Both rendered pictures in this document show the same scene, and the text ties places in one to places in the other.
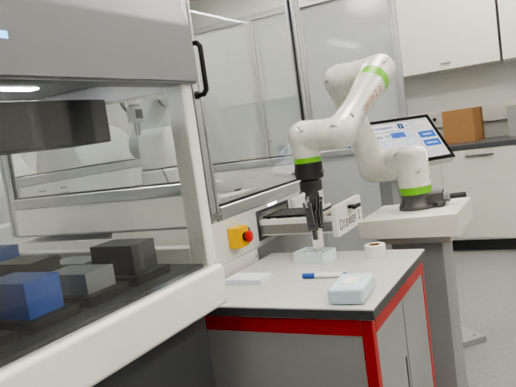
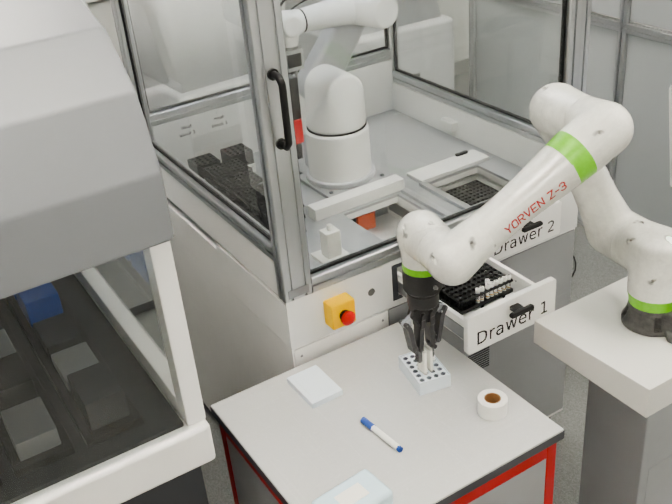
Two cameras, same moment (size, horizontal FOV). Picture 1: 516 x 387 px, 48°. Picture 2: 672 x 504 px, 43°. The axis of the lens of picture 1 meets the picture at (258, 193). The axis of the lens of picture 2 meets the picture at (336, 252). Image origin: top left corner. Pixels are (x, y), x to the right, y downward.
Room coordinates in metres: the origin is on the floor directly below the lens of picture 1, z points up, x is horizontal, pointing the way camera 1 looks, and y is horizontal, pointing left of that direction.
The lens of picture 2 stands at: (0.40, -0.90, 2.13)
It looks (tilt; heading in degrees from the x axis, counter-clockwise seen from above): 30 degrees down; 32
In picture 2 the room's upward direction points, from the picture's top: 5 degrees counter-clockwise
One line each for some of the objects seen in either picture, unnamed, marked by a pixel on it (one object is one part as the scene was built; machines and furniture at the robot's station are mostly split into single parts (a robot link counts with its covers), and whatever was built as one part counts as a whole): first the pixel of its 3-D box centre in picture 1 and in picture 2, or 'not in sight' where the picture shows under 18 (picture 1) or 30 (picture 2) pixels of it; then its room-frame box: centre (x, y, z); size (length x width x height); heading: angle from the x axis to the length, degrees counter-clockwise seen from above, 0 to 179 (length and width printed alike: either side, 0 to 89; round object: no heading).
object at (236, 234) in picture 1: (239, 236); (340, 311); (1.97, 0.08, 0.88); 0.07 x 0.05 x 0.07; 152
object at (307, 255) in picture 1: (314, 255); (424, 370); (1.94, -0.16, 0.78); 0.12 x 0.08 x 0.04; 50
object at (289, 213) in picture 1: (299, 219); (459, 283); (2.22, -0.14, 0.87); 0.22 x 0.18 x 0.06; 62
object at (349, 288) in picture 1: (352, 287); (352, 502); (1.48, -0.21, 0.78); 0.15 x 0.10 x 0.04; 157
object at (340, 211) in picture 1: (347, 214); (510, 314); (2.12, -0.32, 0.87); 0.29 x 0.02 x 0.11; 152
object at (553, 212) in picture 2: (306, 205); (522, 231); (2.54, -0.21, 0.87); 0.29 x 0.02 x 0.11; 152
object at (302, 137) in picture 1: (307, 141); (423, 241); (1.91, -0.19, 1.17); 0.13 x 0.11 x 0.14; 55
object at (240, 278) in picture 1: (248, 278); (314, 386); (1.79, 0.07, 0.77); 0.13 x 0.09 x 0.02; 62
